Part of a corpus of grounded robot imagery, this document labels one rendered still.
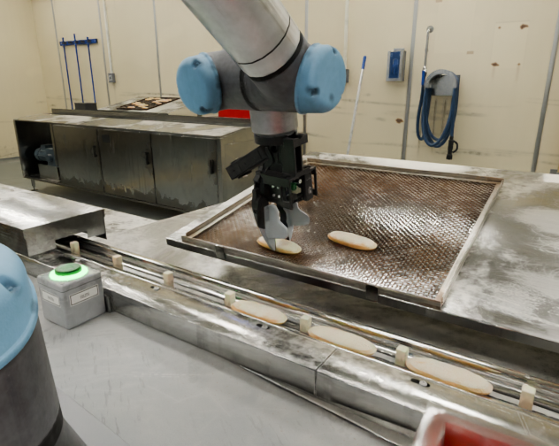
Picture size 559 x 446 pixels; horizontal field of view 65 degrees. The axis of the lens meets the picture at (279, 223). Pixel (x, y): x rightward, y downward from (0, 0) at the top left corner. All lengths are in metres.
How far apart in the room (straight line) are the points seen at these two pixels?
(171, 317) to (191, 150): 2.96
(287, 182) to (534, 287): 0.39
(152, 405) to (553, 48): 3.95
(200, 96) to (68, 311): 0.39
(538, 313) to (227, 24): 0.53
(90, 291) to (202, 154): 2.81
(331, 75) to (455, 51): 3.81
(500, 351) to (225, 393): 0.39
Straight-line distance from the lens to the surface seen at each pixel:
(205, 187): 3.55
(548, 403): 0.60
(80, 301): 0.77
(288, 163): 0.70
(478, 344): 0.73
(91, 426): 0.53
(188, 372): 0.63
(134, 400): 0.60
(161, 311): 0.70
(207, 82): 0.58
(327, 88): 0.51
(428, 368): 0.59
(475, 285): 0.73
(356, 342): 0.61
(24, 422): 0.37
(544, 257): 0.82
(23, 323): 0.34
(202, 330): 0.65
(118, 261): 0.90
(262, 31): 0.47
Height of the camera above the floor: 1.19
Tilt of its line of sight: 18 degrees down
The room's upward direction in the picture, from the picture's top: straight up
